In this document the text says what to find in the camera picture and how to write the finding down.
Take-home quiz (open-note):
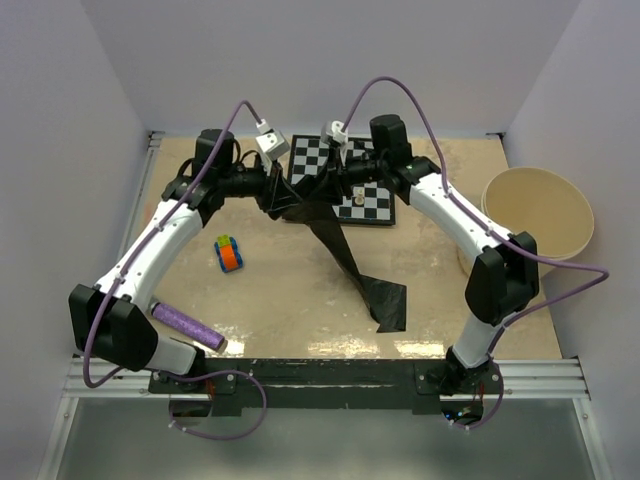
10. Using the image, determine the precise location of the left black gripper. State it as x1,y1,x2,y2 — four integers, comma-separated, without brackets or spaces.
220,154,303,213

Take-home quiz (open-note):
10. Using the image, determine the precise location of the black trash bag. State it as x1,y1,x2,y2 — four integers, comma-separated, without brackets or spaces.
269,176,407,333

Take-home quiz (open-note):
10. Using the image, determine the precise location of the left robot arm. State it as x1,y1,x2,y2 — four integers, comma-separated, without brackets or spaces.
69,129,298,392

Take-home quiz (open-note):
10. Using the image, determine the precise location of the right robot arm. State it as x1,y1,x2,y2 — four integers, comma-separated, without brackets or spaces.
320,114,539,394

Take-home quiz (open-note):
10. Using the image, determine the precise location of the beige round trash bin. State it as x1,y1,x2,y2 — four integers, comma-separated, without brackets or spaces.
454,167,595,261

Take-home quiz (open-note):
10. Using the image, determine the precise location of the white chess piece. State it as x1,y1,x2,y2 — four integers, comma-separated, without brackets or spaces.
354,189,365,206

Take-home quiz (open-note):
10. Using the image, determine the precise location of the black white chessboard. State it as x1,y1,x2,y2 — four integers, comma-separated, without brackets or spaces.
288,134,396,227

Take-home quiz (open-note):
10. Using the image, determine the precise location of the colourful toy block car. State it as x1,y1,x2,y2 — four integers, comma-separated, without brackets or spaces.
214,235,244,273

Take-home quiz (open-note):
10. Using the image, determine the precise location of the purple glitter microphone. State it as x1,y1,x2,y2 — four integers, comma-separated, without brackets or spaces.
150,302,226,351

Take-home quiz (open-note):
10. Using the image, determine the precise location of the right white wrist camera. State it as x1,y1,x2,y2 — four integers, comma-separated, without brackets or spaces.
320,120,348,148

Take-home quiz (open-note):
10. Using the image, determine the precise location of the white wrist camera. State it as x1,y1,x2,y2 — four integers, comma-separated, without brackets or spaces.
255,129,290,173
320,120,348,148

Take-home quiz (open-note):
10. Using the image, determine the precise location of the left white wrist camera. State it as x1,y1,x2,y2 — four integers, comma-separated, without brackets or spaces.
255,129,290,173

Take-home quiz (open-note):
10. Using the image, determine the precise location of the aluminium left rail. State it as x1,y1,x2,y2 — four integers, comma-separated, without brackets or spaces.
120,130,165,252

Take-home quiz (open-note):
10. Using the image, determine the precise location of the aluminium rail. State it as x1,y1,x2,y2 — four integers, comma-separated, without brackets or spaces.
120,130,165,252
62,358,591,399

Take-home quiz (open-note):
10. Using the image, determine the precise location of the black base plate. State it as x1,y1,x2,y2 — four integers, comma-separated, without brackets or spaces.
148,358,504,420

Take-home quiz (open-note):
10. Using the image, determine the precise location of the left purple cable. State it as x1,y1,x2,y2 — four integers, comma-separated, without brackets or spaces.
82,100,269,441

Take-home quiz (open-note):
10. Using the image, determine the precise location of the purple cable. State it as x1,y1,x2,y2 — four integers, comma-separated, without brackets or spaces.
82,100,269,441
342,75,611,431

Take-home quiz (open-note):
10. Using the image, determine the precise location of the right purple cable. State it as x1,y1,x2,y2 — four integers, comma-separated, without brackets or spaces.
342,75,611,431

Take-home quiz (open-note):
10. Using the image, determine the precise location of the aluminium front rail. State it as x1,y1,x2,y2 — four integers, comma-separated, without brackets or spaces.
62,358,591,399

